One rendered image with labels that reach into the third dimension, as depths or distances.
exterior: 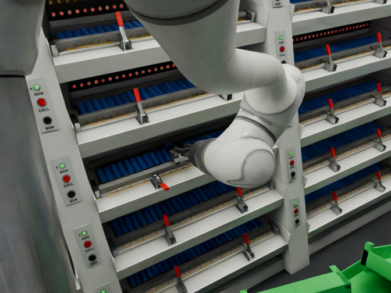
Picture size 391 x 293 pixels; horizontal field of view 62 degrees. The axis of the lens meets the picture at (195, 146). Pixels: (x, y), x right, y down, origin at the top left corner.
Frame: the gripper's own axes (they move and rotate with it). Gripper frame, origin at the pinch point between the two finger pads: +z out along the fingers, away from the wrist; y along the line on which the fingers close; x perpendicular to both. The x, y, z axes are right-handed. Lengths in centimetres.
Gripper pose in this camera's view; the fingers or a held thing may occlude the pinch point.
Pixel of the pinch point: (177, 149)
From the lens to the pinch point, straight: 97.5
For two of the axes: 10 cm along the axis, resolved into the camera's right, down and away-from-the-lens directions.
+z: -4.3, -0.7, 9.0
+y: -8.7, 2.9, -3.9
